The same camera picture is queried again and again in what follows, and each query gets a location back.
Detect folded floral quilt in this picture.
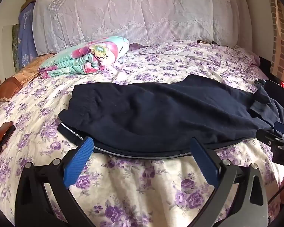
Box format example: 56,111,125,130
38,36,130,78

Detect purple floral bed sheet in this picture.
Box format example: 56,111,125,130
0,39,284,227

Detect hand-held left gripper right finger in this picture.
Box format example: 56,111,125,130
189,136,269,227

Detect green wall picture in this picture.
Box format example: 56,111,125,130
12,24,21,74

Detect dark clothing pile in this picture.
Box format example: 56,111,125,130
250,79,284,126

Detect brick pattern curtain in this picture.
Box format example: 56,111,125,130
268,0,284,83

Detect white lace pillow cover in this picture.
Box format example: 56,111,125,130
32,0,239,55

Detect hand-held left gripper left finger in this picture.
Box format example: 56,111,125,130
14,136,96,227

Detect blue hanging cloth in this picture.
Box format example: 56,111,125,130
18,2,39,71

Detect dark navy pants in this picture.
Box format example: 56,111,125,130
58,74,275,158

